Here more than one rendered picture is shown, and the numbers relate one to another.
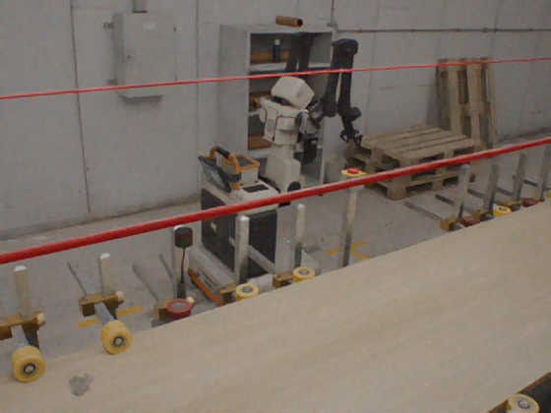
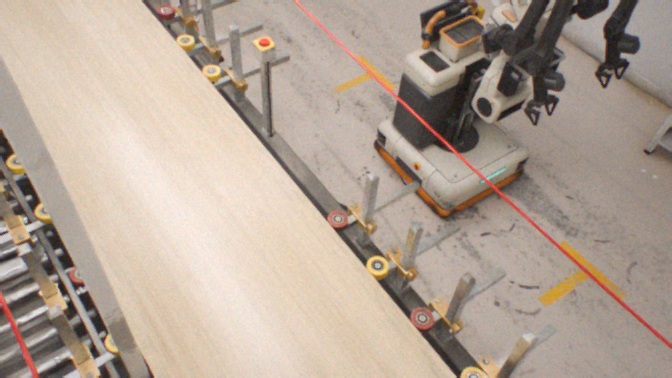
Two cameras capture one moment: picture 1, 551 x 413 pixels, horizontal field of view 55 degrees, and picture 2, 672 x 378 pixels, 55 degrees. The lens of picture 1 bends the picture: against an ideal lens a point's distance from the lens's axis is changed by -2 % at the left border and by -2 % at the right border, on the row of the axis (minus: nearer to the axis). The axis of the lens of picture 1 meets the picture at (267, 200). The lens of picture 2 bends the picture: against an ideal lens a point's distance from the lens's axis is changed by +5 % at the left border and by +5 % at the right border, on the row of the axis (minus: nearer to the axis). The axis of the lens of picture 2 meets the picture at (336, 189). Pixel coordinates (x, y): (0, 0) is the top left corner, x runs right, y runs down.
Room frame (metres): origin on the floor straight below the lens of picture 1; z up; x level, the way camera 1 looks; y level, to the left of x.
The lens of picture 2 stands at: (2.17, -2.37, 2.84)
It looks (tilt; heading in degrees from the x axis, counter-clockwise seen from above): 51 degrees down; 85
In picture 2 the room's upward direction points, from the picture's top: 5 degrees clockwise
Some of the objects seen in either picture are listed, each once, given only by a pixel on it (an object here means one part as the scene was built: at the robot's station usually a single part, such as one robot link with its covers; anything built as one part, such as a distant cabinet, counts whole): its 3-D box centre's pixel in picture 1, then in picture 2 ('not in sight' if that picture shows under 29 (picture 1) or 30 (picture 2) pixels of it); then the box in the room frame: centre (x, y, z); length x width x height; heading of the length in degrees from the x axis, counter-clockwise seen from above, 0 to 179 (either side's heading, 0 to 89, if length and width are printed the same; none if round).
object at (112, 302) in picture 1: (101, 301); not in sight; (1.44, 0.52, 0.95); 0.14 x 0.06 x 0.05; 124
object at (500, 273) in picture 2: (496, 201); (460, 300); (2.76, -1.28, 0.83); 0.43 x 0.03 x 0.04; 34
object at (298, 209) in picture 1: (295, 259); (237, 68); (1.88, -0.12, 0.90); 0.04 x 0.04 x 0.48; 34
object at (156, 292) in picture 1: (156, 293); (203, 8); (1.67, 0.39, 0.84); 0.43 x 0.03 x 0.04; 34
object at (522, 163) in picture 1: (516, 193); (454, 311); (2.71, -1.36, 0.90); 0.04 x 0.04 x 0.48; 34
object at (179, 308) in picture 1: (179, 318); (167, 18); (1.50, 0.28, 0.85); 0.08 x 0.08 x 0.11
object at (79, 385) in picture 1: (79, 382); not in sight; (1.11, 0.49, 0.91); 0.09 x 0.07 x 0.02; 4
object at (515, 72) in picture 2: (296, 141); (529, 65); (3.21, -0.16, 0.99); 0.28 x 0.16 x 0.22; 34
